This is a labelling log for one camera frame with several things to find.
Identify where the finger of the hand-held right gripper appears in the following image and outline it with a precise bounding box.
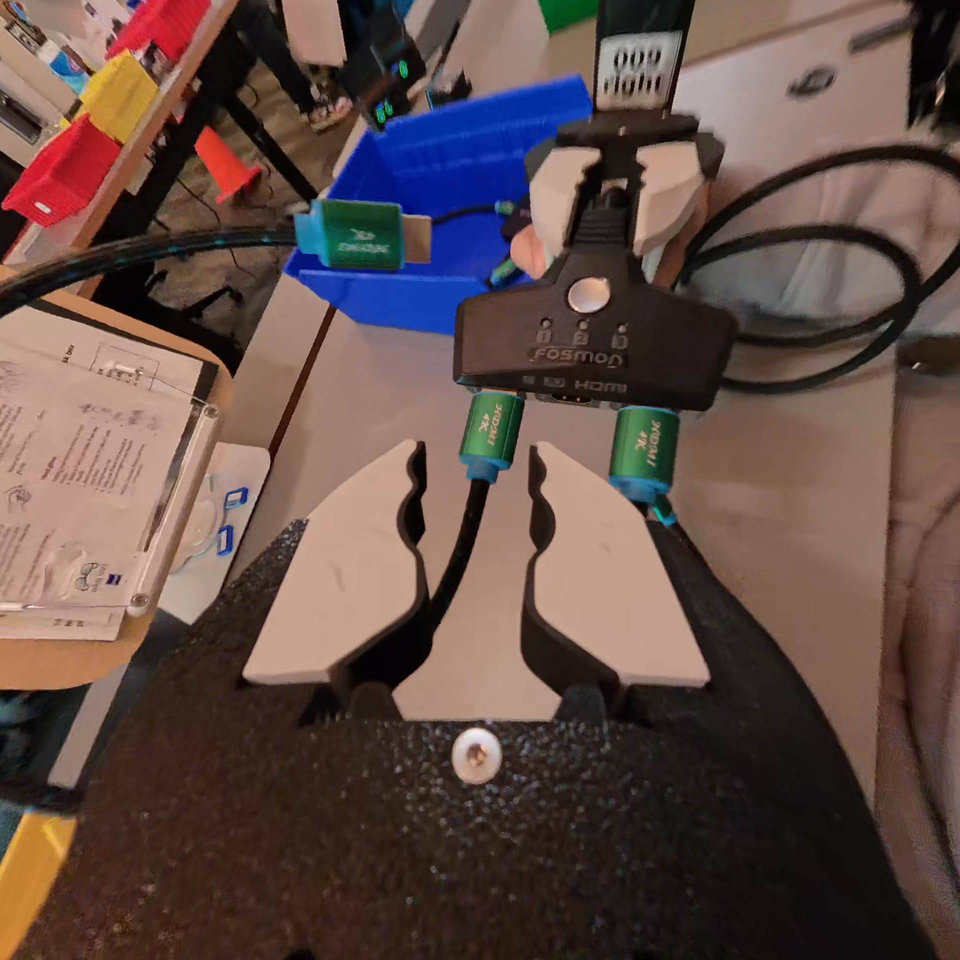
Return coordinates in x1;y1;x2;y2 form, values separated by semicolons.
632;138;710;258
527;142;603;264

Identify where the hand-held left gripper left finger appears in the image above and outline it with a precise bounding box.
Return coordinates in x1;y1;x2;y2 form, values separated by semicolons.
241;438;438;690

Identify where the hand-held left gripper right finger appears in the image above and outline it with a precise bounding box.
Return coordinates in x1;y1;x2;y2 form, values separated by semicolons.
521;441;711;691

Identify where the blue plastic bin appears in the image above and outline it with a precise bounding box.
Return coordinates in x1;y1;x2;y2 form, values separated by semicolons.
283;73;595;336

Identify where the black video switch box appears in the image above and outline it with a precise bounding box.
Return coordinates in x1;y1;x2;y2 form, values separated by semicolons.
453;187;740;412

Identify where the person's right hand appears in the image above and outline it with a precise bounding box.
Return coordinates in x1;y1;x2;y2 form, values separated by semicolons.
510;223;560;280

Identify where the green plastic bin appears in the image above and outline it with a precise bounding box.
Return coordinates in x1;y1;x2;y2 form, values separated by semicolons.
540;0;601;33

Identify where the white stand base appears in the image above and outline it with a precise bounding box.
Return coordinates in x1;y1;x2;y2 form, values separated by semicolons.
159;442;273;625

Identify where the printed instruction sheet holder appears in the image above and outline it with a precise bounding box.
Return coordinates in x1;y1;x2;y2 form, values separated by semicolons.
0;303;220;642

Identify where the long work table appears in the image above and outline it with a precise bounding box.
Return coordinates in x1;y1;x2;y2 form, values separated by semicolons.
0;0;320;264

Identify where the orange cone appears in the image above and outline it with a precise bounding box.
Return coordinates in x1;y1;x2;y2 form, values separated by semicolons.
193;126;264;205

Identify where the red plastic bin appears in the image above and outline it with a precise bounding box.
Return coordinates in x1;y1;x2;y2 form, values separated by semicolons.
0;116;123;228
105;0;213;66

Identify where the yellow plastic object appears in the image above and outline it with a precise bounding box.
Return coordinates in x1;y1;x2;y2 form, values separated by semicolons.
0;813;78;960

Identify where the yellow plastic bin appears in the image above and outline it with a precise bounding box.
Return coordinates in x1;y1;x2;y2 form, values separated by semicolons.
78;51;164;144

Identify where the thick black cable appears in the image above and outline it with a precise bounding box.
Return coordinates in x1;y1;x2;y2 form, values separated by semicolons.
671;144;960;393

